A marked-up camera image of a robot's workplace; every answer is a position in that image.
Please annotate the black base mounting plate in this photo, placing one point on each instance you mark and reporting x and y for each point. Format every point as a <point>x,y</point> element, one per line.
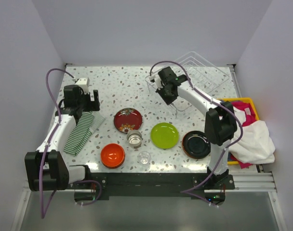
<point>151,185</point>

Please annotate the orange bowl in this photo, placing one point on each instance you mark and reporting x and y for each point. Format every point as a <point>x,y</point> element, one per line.
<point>112,155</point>

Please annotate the white towel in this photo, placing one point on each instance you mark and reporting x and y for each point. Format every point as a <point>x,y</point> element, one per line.
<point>255,146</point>

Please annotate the beige steel cup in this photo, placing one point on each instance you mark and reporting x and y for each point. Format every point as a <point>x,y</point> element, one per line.
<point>134,138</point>

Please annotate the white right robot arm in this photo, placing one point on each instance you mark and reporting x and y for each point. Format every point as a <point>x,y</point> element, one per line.
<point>220,120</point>

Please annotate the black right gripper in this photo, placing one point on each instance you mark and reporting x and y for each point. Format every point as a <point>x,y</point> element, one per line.
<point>167,101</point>

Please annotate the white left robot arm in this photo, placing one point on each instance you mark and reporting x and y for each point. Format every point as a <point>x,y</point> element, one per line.
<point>45,167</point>

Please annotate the lime green plate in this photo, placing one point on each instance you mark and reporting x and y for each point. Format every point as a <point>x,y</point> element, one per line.
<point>164,135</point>

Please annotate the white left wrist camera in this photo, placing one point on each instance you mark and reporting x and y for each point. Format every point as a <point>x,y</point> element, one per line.
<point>84,83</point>

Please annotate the yellow plastic basket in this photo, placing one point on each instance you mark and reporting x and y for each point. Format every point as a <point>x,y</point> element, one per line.
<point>245,100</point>

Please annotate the clear glass cup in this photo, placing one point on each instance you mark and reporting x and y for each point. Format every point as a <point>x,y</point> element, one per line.
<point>144,157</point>

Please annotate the clear wire dish rack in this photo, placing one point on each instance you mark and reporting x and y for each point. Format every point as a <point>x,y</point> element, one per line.
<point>198,72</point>

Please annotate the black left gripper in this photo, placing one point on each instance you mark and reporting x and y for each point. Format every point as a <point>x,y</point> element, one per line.
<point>92,106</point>

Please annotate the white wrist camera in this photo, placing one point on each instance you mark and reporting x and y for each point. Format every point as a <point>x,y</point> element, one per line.
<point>157,80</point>
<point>84,83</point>

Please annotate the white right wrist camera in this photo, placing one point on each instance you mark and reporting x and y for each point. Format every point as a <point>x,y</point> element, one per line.
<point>157,80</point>

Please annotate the red floral plate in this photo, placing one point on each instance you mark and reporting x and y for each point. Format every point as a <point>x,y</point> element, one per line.
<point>128,119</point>

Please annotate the pink cloth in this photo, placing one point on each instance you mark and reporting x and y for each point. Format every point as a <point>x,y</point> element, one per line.
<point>243,113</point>

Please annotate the green white striped cloth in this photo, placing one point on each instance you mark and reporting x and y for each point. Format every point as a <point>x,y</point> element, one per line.
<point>88,123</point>

